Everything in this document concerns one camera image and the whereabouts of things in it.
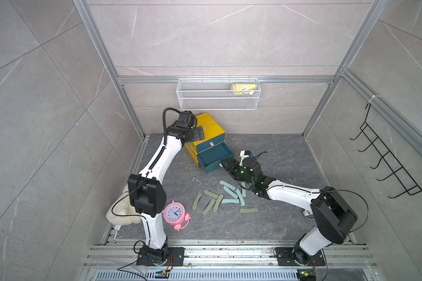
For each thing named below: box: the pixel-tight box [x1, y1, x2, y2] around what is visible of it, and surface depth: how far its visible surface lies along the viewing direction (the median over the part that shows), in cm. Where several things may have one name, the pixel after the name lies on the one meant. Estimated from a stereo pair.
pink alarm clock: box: [162, 200, 192, 232], surface depth 85 cm
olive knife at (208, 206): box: [202, 198, 216, 216], surface depth 90 cm
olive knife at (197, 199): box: [192, 192, 203, 211], surface depth 92 cm
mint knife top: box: [219, 180, 237, 191], surface depth 97 cm
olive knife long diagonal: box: [212, 194, 224, 213], surface depth 90 cm
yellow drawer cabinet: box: [184, 112, 235, 174], surface depth 95 cm
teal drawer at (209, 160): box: [196, 141, 235, 174], surface depth 95 cm
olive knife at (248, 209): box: [239, 207, 259, 213], surface depth 88 cm
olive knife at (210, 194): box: [203, 189, 219, 199], surface depth 94 cm
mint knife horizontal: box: [221, 199, 240, 204], surface depth 91 cm
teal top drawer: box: [195, 132, 226, 154], surface depth 91 cm
